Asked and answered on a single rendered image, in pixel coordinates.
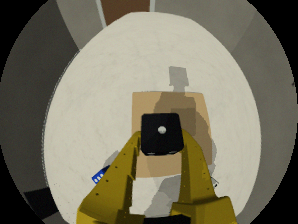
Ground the blue die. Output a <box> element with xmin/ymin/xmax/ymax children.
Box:
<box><xmin>92</xmin><ymin>165</ymin><xmax>110</xmax><ymax>184</ymax></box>

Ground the tan flat mat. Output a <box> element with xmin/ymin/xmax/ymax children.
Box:
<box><xmin>132</xmin><ymin>92</ymin><xmax>212</xmax><ymax>178</ymax></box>

